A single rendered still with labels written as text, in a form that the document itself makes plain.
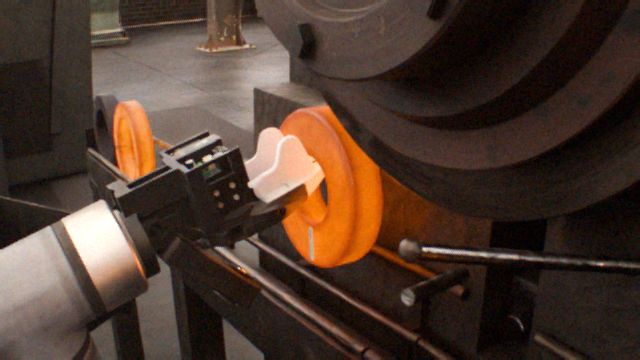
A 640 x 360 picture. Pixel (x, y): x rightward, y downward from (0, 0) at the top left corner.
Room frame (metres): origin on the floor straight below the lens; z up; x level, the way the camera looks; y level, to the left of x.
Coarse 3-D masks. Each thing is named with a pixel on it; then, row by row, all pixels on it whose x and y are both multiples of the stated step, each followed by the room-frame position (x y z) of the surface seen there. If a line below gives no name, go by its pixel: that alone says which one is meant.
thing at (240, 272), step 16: (176, 240) 0.53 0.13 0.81; (160, 256) 0.52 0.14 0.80; (176, 256) 0.52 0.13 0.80; (192, 256) 0.53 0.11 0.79; (208, 256) 0.54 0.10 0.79; (192, 272) 0.53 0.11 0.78; (208, 272) 0.54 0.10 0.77; (224, 272) 0.55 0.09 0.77; (240, 272) 0.57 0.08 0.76; (224, 288) 0.55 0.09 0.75; (240, 288) 0.56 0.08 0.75; (256, 288) 0.56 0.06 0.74; (240, 304) 0.56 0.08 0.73
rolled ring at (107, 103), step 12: (96, 96) 1.40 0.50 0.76; (108, 96) 1.36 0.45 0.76; (96, 108) 1.40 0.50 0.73; (108, 108) 1.32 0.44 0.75; (96, 120) 1.42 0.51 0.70; (108, 120) 1.31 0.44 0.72; (96, 132) 1.42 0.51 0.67; (108, 132) 1.32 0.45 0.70; (96, 144) 1.44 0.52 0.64; (108, 144) 1.42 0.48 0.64; (108, 156) 1.40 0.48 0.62; (108, 168) 1.35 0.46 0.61
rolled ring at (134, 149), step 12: (120, 108) 1.23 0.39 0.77; (132, 108) 1.19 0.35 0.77; (120, 120) 1.24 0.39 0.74; (132, 120) 1.17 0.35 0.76; (144, 120) 1.17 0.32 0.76; (120, 132) 1.27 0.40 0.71; (132, 132) 1.16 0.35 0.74; (144, 132) 1.16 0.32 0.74; (120, 144) 1.27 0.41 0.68; (132, 144) 1.28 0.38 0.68; (144, 144) 1.15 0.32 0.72; (120, 156) 1.26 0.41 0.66; (132, 156) 1.27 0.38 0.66; (144, 156) 1.14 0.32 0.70; (120, 168) 1.27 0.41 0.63; (132, 168) 1.25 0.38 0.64; (144, 168) 1.14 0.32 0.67
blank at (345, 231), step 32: (288, 128) 0.65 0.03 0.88; (320, 128) 0.60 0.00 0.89; (320, 160) 0.60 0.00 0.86; (352, 160) 0.57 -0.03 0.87; (352, 192) 0.56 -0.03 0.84; (288, 224) 0.65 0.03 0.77; (320, 224) 0.60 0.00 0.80; (352, 224) 0.56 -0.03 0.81; (320, 256) 0.60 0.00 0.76; (352, 256) 0.57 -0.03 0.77
